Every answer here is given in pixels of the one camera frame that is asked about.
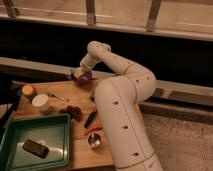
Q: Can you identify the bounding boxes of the purple bowl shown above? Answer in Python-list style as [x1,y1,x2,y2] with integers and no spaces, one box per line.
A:
[71,68,92,86]

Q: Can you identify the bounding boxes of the yellow sponge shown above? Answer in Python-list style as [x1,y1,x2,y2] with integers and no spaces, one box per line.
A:
[74,68,84,78]

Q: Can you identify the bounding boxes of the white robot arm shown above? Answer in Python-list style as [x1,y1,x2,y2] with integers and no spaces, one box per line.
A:
[80,41,163,171]

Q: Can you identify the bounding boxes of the wooden cutting board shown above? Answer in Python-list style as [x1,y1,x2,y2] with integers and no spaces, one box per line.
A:
[12,79,114,171]

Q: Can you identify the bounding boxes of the small metal spoon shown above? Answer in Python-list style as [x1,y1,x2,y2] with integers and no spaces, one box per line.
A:
[47,93,70,102]

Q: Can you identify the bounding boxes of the bunch of dark grapes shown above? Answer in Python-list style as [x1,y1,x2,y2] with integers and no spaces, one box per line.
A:
[60,105,82,122]

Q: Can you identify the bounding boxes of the white cup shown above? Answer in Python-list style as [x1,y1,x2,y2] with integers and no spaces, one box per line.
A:
[32,94,50,113]

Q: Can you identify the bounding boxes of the orange carrot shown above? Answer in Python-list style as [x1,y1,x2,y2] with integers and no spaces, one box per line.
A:
[84,125,102,136]

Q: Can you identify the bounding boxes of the red yellow apple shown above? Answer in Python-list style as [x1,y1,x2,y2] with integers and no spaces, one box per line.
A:
[22,84,37,97]

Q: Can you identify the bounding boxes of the green plastic tray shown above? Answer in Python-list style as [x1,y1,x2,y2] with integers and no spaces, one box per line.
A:
[0,114,70,171]

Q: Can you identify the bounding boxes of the small metal cup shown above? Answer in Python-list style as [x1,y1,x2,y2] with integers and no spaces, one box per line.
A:
[88,133,101,150]

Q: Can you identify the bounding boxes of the black object at left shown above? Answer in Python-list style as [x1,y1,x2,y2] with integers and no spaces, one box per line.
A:
[0,71,21,133]

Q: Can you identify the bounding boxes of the dark brown rectangular block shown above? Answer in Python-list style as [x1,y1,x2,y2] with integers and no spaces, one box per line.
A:
[22,139,49,159]

